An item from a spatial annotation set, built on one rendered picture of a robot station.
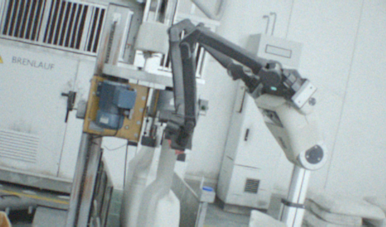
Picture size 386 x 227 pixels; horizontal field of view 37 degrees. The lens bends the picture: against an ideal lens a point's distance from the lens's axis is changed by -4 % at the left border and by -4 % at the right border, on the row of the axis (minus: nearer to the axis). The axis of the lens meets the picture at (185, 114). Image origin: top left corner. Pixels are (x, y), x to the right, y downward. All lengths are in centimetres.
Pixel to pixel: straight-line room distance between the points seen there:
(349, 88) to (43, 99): 416
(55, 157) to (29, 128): 40
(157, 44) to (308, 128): 94
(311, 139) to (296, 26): 516
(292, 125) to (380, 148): 586
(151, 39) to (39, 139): 315
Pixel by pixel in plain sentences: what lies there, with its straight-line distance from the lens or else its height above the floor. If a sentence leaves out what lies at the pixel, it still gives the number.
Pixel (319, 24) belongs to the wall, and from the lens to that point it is 800.
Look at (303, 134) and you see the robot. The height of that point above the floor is 128.
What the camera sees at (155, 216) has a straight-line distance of 296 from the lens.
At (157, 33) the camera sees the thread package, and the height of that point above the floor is 163.
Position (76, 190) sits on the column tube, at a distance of 345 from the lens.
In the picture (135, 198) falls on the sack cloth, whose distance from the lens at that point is 369.
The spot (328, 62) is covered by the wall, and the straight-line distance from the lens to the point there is 804.
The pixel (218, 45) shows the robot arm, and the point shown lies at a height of 158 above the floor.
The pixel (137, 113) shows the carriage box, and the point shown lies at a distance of 334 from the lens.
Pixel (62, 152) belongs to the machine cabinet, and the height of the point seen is 46.
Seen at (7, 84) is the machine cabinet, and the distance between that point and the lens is 608.
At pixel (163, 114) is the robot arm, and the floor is 122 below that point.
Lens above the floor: 140
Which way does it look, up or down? 3 degrees down
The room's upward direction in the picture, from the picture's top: 12 degrees clockwise
